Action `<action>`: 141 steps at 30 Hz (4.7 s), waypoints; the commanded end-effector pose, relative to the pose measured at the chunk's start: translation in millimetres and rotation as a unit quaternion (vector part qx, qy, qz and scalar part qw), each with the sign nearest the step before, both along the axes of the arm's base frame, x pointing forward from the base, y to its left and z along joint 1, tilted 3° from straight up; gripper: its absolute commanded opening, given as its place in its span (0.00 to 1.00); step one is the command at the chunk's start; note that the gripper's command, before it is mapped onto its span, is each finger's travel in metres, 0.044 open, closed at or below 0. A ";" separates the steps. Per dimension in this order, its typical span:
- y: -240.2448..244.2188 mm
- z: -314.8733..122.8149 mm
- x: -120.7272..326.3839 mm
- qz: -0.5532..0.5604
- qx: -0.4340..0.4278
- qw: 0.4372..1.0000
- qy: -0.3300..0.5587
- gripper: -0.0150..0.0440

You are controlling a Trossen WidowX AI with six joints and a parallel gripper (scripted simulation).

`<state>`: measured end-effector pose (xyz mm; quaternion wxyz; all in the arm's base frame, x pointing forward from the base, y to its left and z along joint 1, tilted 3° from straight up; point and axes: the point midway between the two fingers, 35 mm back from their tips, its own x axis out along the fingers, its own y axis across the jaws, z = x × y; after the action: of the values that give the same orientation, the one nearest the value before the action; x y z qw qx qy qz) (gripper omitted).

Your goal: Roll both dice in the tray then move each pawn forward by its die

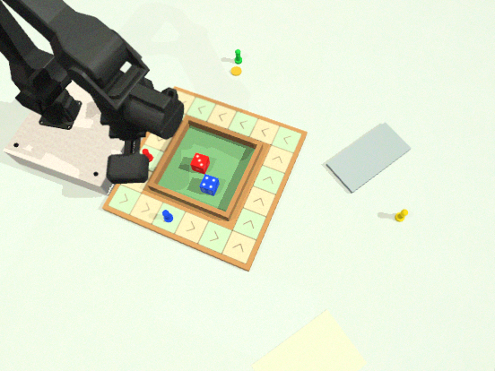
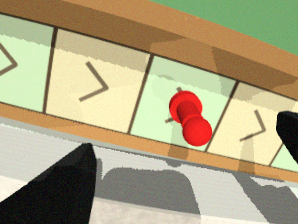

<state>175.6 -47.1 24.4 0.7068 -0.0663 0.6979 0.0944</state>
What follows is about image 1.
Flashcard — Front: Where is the red pawn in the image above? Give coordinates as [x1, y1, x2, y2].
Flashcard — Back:
[143, 148, 153, 162]

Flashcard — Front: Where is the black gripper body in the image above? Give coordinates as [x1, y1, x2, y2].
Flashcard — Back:
[100, 114, 149, 184]

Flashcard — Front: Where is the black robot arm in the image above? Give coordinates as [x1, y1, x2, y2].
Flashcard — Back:
[0, 0, 184, 140]

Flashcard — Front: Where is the yellow pawn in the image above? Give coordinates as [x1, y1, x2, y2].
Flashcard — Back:
[395, 210, 408, 222]

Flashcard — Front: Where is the blue pawn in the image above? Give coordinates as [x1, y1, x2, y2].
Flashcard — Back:
[161, 210, 173, 223]

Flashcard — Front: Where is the red die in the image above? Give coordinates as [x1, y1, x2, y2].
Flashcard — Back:
[190, 153, 210, 174]

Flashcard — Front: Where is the blue die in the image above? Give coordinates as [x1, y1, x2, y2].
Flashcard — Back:
[200, 174, 220, 196]

